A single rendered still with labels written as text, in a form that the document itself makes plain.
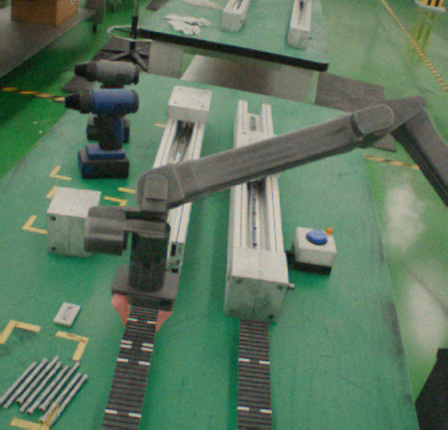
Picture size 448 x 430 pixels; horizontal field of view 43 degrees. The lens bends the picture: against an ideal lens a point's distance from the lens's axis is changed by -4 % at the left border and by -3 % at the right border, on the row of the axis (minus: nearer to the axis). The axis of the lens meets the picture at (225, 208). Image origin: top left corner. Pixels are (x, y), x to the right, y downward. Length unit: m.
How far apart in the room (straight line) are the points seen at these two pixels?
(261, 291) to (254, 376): 0.18
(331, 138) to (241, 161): 0.16
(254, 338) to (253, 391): 0.12
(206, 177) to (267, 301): 0.28
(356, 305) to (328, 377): 0.22
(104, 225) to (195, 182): 0.15
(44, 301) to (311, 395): 0.49
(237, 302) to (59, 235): 0.37
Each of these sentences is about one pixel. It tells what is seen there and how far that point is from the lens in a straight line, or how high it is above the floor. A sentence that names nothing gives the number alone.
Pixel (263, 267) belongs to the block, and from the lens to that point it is 1.05.
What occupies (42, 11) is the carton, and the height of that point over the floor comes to 0.33.
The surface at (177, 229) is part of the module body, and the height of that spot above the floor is 0.86.
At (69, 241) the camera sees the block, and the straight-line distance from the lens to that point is 1.16.
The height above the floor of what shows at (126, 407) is 0.81.
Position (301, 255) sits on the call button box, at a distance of 1.20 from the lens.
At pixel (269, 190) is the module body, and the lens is 1.31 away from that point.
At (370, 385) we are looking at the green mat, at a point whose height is 0.78.
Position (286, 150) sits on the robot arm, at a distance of 0.92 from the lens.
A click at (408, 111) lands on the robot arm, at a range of 1.01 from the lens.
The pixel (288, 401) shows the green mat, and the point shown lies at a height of 0.78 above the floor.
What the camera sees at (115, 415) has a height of 0.81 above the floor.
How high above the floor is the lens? 1.49
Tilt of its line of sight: 31 degrees down
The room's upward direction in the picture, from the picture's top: 11 degrees clockwise
